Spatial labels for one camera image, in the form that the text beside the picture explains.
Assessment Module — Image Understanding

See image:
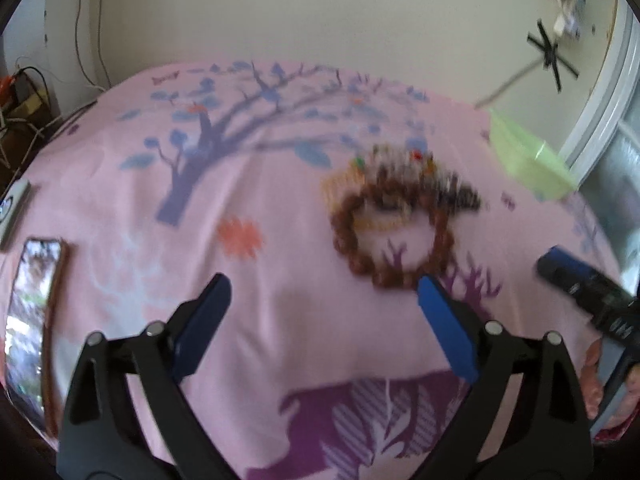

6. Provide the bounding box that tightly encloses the brown wooden bead bracelet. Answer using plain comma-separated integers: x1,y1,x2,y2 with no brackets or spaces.
328,179,458,291

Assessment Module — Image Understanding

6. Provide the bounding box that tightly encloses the mixed jewelry pile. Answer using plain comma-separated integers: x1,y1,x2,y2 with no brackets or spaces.
320,144,483,232

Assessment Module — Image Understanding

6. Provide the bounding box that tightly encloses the smartphone in brown case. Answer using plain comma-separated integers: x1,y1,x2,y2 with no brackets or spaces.
4,237,67,437

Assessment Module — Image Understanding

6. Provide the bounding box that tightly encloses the green plastic basket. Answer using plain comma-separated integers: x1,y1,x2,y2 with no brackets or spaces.
489,110,578,202

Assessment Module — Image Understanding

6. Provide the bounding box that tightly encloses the black tape cross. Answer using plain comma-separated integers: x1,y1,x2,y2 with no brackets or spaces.
526,18,579,93

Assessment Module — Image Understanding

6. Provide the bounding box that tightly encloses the white power strip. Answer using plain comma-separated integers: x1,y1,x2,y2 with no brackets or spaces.
553,0,586,40

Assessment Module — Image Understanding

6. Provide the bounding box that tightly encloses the pink tree-print bedsheet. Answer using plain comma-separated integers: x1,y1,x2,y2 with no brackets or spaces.
1,62,620,479

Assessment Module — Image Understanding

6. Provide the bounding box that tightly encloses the bedside clutter pile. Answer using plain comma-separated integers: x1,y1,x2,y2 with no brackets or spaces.
1,65,53,191

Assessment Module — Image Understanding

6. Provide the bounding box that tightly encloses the white window frame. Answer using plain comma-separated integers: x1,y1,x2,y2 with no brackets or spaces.
560,0,639,184

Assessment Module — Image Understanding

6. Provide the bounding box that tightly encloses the white wall cable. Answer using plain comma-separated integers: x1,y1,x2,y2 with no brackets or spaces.
473,56,547,110

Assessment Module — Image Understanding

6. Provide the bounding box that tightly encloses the black wall wire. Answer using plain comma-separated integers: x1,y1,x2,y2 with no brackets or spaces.
72,0,113,92

